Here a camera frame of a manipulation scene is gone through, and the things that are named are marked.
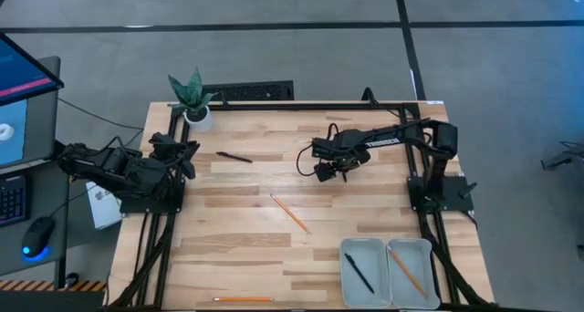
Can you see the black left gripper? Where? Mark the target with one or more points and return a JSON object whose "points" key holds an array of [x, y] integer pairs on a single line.
{"points": [[169, 159]]}

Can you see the grey desk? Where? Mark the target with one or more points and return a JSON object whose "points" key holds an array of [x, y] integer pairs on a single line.
{"points": [[13, 268]]}

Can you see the orange yellow pencil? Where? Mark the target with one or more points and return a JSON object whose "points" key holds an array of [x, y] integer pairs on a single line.
{"points": [[242, 299], [290, 214], [407, 272]]}

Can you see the white paper booklet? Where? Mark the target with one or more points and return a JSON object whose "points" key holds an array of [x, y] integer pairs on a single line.
{"points": [[105, 211]]}

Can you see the grey stand foot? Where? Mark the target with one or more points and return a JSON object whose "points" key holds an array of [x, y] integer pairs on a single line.
{"points": [[566, 159]]}

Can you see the black caster wheel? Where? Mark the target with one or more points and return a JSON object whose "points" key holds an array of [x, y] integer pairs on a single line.
{"points": [[71, 280]]}

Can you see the hazard striped strip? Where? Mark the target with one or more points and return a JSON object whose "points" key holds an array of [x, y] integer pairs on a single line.
{"points": [[45, 285]]}

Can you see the black keyboard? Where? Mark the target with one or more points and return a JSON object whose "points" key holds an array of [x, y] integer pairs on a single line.
{"points": [[13, 202]]}

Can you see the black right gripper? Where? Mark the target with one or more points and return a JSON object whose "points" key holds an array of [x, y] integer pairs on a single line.
{"points": [[342, 147]]}

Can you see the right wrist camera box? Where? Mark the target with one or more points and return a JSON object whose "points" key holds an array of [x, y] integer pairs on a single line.
{"points": [[325, 172]]}

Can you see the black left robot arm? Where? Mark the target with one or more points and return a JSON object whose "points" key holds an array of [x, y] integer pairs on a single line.
{"points": [[128, 175]]}

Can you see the snake plant in white pot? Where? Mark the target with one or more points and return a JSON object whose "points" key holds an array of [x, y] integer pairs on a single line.
{"points": [[198, 118]]}

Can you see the black perforated panel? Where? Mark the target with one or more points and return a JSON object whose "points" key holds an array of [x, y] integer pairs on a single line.
{"points": [[255, 91]]}

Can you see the black computer mouse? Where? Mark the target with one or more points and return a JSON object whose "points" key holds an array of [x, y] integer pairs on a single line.
{"points": [[38, 236]]}

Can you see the black aluminium rail frame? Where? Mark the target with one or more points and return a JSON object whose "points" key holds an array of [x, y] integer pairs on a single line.
{"points": [[296, 107]]}

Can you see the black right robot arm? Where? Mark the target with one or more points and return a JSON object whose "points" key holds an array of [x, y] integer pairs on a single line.
{"points": [[440, 138]]}

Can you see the light grey plastic bin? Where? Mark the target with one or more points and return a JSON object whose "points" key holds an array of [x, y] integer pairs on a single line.
{"points": [[422, 262], [378, 257]]}

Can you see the grey framed monitor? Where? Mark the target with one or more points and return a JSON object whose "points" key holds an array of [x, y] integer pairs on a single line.
{"points": [[43, 129]]}

